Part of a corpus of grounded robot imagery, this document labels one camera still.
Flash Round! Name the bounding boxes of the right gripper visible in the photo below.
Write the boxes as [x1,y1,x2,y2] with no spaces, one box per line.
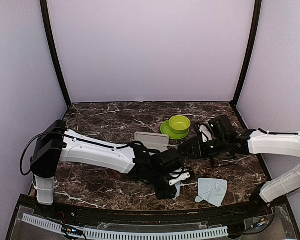
[185,136,229,160]

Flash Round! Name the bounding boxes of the blue cleaning cloth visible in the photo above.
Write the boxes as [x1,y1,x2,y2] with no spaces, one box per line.
[195,178,228,207]
[173,182,181,201]

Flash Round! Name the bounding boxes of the pink glasses case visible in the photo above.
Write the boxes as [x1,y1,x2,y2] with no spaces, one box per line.
[134,131,170,153]

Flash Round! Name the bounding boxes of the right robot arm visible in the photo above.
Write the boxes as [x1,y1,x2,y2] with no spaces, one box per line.
[178,115,300,217]

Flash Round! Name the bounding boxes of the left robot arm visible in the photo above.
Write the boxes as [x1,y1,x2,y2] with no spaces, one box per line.
[19,120,190,218]

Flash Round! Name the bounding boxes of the black sunglasses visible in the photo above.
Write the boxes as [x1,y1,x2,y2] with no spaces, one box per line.
[209,153,238,169]

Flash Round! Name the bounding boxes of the pink sunglasses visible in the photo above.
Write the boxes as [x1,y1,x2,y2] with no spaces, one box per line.
[107,169,126,179]

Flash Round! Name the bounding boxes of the green bowl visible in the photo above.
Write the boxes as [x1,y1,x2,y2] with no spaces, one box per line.
[168,115,191,134]

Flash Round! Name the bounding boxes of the green plate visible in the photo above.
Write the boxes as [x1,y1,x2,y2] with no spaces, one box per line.
[160,120,190,140]

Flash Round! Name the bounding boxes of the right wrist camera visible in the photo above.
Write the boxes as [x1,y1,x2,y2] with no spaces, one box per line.
[194,122,213,143]

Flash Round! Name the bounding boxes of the black table front rail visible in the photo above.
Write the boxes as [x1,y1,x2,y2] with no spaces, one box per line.
[35,202,275,229]

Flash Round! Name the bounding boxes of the white slotted cable duct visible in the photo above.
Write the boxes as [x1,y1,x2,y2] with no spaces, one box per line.
[21,213,229,240]

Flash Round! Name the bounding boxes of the right black frame post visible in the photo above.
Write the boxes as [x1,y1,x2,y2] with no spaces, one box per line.
[230,0,263,108]

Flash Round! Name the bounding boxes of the black frame post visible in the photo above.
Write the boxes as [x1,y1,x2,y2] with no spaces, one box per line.
[230,0,263,108]
[39,0,72,108]

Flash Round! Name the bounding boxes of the left black frame post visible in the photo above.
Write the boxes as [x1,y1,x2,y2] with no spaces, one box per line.
[39,0,72,108]

